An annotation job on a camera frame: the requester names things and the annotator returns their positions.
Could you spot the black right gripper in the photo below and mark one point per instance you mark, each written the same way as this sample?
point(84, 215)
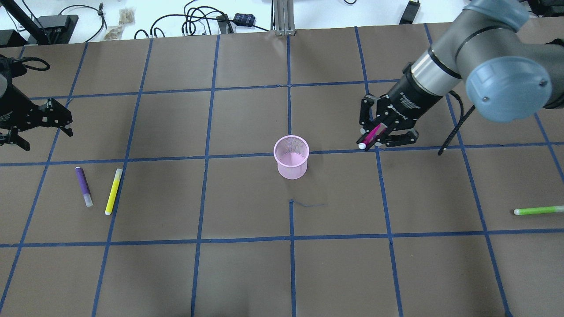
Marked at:
point(413, 97)

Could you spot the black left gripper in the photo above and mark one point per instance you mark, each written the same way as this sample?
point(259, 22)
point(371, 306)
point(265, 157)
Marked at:
point(12, 107)

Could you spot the pink highlighter pen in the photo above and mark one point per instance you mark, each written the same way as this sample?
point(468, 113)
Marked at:
point(369, 138)

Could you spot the purple highlighter pen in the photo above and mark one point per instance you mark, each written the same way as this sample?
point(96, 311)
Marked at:
point(81, 176)

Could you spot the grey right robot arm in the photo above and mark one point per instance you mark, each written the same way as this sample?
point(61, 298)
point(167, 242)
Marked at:
point(504, 78)

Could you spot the pink mesh pen cup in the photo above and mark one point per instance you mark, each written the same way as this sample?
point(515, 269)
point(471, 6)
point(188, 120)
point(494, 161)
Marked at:
point(291, 153)

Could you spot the yellow highlighter pen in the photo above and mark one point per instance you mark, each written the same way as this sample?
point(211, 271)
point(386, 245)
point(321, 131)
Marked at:
point(113, 192)

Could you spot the green highlighter pen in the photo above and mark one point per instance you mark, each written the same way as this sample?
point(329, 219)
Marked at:
point(539, 210)

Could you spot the black power adapter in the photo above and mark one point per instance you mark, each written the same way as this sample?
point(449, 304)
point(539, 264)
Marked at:
point(245, 20)

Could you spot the aluminium frame post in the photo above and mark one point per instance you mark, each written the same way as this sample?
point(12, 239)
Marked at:
point(282, 21)

